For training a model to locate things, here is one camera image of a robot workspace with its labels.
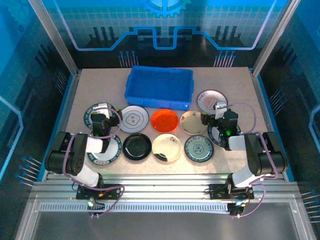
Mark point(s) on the black glossy plate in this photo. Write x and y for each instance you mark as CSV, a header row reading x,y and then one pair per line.
x,y
137,146

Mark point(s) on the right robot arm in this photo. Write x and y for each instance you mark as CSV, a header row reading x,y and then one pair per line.
x,y
255,155

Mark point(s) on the white plate green cloud outline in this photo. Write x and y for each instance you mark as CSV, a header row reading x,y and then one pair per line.
x,y
134,119

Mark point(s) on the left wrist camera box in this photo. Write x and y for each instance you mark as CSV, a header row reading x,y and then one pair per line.
x,y
103,110

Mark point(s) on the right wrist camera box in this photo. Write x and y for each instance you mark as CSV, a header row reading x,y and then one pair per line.
x,y
220,106

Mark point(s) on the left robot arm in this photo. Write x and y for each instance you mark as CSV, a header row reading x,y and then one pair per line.
x,y
80,160

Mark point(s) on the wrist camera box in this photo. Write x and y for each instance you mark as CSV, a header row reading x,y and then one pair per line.
x,y
220,106
103,110

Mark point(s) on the aluminium table side rail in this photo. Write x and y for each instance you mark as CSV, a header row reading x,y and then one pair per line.
x,y
258,95
67,117

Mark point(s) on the white plate green lettered rim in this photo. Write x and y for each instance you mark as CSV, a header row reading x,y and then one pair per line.
x,y
213,136
87,116
112,150

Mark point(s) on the cream plate black flower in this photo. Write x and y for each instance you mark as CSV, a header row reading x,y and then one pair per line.
x,y
166,148

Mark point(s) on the blue plastic bin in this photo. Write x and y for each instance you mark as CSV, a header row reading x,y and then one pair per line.
x,y
160,85

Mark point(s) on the aluminium frame rail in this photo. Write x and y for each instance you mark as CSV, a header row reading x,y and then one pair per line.
x,y
162,185

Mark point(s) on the white plate orange sun pattern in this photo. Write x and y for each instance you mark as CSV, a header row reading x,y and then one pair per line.
x,y
210,100

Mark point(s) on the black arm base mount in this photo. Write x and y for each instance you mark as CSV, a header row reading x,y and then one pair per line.
x,y
217,191
112,192

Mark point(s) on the orange translucent plate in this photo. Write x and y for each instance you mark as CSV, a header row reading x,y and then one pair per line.
x,y
165,120

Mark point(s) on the blue green patterned plate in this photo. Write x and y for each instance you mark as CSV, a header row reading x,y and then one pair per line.
x,y
199,148

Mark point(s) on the grey metal panel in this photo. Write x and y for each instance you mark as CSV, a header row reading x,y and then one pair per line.
x,y
160,226

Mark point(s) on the cream plate small flowers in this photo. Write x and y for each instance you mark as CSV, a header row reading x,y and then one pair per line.
x,y
192,122

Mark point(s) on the aluminium frame post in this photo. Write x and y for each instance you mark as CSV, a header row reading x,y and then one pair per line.
x,y
272,37
57,42

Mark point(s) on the small black adapter board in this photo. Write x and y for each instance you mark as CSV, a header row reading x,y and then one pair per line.
x,y
96,206
236,208

